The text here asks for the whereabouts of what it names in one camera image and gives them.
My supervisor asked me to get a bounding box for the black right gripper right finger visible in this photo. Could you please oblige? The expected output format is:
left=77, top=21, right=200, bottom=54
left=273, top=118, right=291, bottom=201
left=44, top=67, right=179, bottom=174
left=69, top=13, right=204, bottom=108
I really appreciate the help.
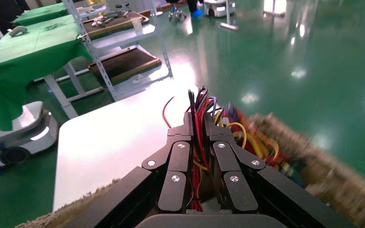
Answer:
left=203, top=113, right=267, bottom=213

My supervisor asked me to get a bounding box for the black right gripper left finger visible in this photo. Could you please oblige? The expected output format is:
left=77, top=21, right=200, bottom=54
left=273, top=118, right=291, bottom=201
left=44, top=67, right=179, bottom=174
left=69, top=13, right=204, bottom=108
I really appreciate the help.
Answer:
left=141, top=112, right=194, bottom=213

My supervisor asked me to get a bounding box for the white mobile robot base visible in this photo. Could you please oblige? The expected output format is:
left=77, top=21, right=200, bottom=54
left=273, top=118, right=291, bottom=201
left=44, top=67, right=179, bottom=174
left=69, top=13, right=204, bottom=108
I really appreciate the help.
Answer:
left=0, top=100, right=59, bottom=174

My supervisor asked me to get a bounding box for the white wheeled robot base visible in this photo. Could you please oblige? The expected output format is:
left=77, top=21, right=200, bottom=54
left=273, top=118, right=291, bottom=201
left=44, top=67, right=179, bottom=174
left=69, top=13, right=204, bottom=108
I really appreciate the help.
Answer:
left=203, top=0, right=237, bottom=18

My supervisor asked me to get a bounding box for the empty wooden tray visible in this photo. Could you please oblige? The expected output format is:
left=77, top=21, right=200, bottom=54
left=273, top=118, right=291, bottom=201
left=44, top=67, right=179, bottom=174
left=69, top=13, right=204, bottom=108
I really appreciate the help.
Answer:
left=88, top=46, right=163, bottom=86

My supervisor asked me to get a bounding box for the brown cardboard box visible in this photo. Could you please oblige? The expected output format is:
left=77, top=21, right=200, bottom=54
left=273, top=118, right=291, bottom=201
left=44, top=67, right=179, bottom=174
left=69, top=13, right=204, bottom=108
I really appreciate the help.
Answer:
left=15, top=113, right=365, bottom=228

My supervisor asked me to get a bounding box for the white pole floor stand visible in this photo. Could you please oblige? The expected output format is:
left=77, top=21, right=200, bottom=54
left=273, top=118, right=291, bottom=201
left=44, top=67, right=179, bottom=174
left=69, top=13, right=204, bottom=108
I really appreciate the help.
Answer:
left=219, top=0, right=240, bottom=31

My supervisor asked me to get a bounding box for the clear plastic tag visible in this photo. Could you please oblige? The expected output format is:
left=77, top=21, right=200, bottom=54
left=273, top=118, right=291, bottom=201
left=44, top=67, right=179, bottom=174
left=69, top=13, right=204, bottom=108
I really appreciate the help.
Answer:
left=131, top=17, right=144, bottom=32

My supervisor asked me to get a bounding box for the white metal shelf rack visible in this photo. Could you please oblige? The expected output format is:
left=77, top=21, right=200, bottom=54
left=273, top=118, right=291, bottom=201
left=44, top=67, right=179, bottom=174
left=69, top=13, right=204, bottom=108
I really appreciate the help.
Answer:
left=62, top=0, right=174, bottom=102

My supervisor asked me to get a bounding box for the wooden tray with tools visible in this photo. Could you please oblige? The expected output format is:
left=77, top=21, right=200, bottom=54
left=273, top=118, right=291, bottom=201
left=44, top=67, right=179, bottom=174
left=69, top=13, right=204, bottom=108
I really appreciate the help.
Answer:
left=82, top=11, right=150, bottom=41

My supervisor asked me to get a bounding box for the office chair wheel base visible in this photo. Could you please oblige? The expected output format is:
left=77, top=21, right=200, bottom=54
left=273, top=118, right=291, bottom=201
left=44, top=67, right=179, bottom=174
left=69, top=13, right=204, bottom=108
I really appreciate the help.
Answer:
left=168, top=0, right=187, bottom=23

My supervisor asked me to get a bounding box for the pile of metal tools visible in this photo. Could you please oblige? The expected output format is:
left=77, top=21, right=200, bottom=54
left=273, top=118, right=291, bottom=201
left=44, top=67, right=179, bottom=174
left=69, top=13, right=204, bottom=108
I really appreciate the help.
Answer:
left=91, top=11, right=130, bottom=29

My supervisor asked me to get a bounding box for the large green tablecloth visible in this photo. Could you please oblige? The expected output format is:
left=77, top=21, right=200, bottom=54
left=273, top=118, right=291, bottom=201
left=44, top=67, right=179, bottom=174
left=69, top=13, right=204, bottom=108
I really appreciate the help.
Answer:
left=0, top=14, right=93, bottom=132

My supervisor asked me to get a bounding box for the small green tablecloth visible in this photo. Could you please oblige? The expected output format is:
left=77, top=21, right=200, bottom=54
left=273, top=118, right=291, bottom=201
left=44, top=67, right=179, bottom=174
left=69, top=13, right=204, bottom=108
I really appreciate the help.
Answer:
left=12, top=2, right=70, bottom=27

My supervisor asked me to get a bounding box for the grey handheld device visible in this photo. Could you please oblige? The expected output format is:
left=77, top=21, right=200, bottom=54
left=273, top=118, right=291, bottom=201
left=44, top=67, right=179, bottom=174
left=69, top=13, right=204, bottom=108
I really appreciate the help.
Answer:
left=8, top=26, right=28, bottom=38

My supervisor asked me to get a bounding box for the white table leg frame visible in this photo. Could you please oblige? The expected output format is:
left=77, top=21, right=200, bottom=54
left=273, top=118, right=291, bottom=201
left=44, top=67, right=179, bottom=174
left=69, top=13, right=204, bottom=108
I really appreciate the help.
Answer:
left=33, top=61, right=105, bottom=120

